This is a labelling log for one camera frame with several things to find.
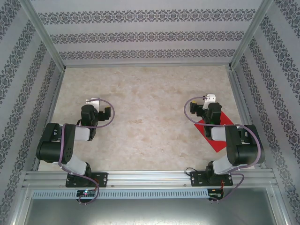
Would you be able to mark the aluminium side rail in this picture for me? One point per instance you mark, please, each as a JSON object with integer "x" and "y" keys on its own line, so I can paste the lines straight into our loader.
{"x": 236, "y": 93}
{"x": 50, "y": 117}

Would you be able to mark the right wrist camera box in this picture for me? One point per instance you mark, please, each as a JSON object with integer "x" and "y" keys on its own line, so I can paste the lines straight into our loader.
{"x": 209, "y": 98}

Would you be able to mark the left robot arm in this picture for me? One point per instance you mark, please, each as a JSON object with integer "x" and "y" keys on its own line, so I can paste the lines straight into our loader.
{"x": 51, "y": 150}

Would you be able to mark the aluminium frame post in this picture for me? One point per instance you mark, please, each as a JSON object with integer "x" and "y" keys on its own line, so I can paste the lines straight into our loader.
{"x": 250, "y": 32}
{"x": 42, "y": 32}

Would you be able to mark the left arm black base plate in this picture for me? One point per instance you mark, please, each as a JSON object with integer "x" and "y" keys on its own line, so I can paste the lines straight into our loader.
{"x": 103, "y": 179}

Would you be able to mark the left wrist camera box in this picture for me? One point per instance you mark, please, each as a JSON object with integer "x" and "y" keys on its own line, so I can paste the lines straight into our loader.
{"x": 92, "y": 102}

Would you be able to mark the red paper sheet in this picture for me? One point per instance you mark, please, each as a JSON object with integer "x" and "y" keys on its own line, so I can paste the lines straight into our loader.
{"x": 216, "y": 146}

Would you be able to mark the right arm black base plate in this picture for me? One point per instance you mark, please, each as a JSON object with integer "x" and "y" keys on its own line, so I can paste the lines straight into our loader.
{"x": 197, "y": 179}

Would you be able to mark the aluminium mounting rail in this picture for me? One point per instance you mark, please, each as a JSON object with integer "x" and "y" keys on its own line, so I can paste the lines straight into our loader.
{"x": 150, "y": 178}

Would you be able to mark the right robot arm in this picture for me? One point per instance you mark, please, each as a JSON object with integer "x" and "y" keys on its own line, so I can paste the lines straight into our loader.
{"x": 246, "y": 152}

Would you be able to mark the aluminium back rail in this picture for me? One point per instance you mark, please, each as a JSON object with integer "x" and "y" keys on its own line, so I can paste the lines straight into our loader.
{"x": 145, "y": 65}

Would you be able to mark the grey metal sheet panel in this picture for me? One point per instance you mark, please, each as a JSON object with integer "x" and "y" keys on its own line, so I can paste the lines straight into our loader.
{"x": 150, "y": 213}

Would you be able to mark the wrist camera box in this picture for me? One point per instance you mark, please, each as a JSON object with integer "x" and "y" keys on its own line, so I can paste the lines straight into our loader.
{"x": 92, "y": 102}
{"x": 209, "y": 98}

